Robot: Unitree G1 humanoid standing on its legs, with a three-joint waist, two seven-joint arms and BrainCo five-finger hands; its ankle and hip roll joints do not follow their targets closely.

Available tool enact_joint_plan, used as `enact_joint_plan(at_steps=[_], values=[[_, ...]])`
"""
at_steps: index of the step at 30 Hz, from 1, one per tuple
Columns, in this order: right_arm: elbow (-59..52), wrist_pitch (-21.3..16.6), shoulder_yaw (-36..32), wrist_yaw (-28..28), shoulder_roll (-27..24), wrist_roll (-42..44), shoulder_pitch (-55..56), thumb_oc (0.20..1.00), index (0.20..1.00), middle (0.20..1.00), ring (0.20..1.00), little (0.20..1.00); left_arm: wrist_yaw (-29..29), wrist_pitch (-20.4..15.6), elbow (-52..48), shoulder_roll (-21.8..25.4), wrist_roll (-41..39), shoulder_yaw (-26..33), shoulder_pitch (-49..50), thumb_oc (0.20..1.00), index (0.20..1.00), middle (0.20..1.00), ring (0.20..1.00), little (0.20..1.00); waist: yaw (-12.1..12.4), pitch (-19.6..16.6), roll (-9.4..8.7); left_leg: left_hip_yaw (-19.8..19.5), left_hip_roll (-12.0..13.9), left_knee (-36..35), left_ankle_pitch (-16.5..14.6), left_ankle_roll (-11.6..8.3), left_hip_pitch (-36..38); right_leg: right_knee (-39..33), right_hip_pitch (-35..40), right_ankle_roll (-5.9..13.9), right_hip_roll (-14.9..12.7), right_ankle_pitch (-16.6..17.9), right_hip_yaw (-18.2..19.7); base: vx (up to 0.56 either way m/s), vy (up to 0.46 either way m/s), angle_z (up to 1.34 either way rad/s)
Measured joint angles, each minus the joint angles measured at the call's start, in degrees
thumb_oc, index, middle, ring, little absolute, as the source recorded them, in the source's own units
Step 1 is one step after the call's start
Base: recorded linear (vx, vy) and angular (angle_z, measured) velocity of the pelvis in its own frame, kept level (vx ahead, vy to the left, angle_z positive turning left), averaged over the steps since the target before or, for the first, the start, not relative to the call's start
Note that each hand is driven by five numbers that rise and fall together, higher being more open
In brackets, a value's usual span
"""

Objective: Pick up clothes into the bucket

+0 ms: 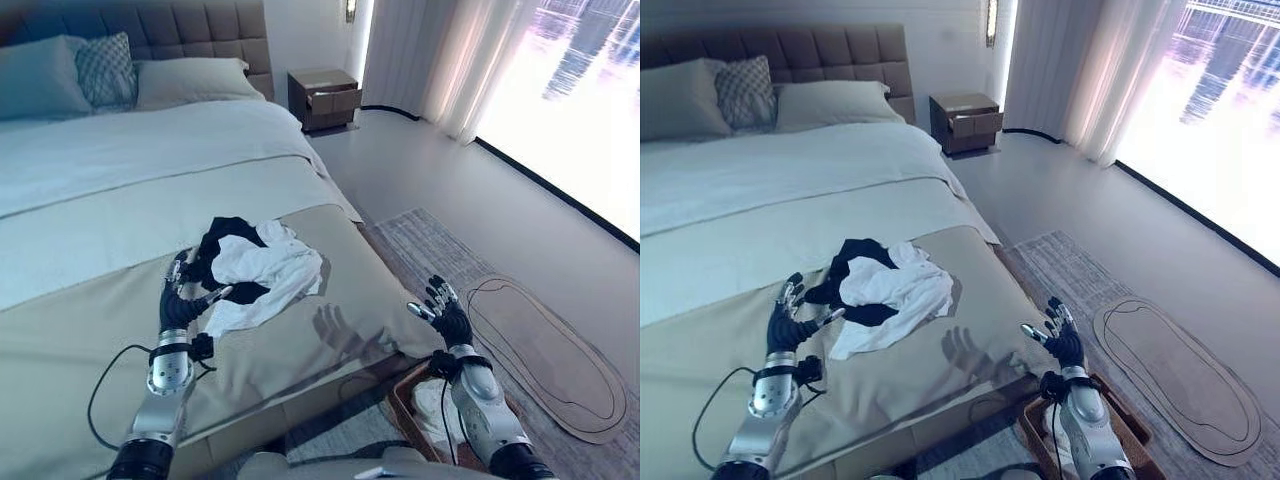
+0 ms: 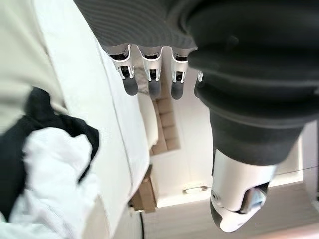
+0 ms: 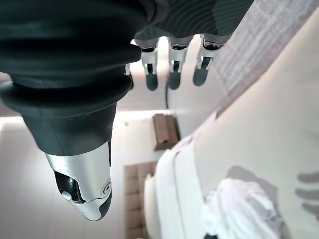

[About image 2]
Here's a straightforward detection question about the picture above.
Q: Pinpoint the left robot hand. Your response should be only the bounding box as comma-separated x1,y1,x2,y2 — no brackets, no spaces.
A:
73,0,319,233

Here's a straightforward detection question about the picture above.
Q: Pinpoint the black cable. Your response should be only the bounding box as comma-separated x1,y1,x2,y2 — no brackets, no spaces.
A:
138,211,145,239

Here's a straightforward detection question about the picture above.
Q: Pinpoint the silver rectangular fixture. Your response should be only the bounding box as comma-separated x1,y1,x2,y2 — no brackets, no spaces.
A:
182,183,209,195

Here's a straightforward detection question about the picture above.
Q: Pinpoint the beige blanket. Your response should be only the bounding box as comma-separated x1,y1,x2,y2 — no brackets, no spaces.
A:
0,0,66,136

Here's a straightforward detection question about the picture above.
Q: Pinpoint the white garment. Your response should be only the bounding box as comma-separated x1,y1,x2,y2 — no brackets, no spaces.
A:
0,126,101,239

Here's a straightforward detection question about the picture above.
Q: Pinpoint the brown tufted headboard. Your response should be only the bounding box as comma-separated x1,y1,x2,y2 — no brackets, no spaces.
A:
149,96,181,155

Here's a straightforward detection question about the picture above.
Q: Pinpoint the black garment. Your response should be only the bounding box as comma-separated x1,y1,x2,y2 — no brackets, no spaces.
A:
0,87,100,222

